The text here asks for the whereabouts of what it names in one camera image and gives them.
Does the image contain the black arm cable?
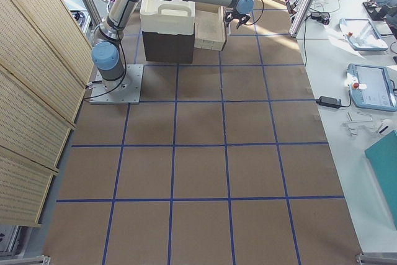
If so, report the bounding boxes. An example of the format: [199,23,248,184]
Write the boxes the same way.
[248,0,265,27]

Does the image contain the black power adapter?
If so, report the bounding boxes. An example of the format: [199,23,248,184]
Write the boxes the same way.
[315,96,342,109]

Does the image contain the dark wooden drawer box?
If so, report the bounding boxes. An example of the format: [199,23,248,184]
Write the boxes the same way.
[141,4,228,64]

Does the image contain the teal box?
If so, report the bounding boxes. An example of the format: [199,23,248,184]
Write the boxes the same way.
[365,130,396,221]

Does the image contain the teach pendant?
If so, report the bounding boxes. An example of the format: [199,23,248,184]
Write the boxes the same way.
[339,18,388,51]
[346,63,396,112]

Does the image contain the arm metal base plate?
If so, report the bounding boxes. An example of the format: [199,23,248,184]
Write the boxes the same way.
[87,64,144,104]

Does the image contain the cream plastic tray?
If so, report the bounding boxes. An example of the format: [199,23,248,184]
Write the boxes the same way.
[140,0,195,35]

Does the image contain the far teach pendant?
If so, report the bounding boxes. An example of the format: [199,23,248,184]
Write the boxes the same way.
[339,18,388,51]

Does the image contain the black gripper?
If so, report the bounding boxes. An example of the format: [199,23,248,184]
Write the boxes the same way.
[225,10,251,28]

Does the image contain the near teach pendant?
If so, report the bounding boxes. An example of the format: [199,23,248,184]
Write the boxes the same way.
[346,63,396,112]

